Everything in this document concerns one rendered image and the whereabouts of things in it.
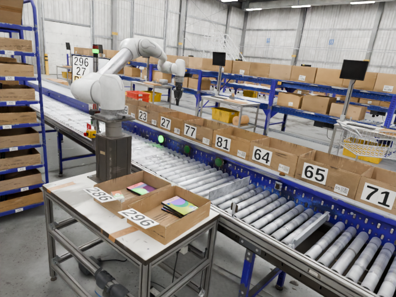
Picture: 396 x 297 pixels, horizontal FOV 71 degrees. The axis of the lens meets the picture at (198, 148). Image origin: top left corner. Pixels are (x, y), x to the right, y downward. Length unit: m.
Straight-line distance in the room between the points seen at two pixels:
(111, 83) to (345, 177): 1.56
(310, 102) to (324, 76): 0.63
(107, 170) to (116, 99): 0.48
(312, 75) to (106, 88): 5.57
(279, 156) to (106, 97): 1.25
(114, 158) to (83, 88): 0.49
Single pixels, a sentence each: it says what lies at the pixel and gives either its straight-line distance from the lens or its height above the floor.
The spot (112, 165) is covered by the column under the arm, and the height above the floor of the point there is 0.90.
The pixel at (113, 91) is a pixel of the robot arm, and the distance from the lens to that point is 1.84.
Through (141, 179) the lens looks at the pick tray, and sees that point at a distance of 1.98.
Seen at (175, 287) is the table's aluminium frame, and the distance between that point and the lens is 1.67.
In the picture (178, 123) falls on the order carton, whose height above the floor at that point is 1.01.
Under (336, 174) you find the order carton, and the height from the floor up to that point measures 1.01.
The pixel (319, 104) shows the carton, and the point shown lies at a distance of 6.51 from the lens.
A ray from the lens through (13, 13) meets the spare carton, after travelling 2.92.
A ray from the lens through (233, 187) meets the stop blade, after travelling 2.03.
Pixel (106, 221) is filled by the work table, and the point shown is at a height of 0.75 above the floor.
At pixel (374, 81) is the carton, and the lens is 6.49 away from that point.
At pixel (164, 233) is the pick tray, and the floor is 0.81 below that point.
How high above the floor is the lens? 1.60
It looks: 17 degrees down
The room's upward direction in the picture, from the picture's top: 6 degrees clockwise
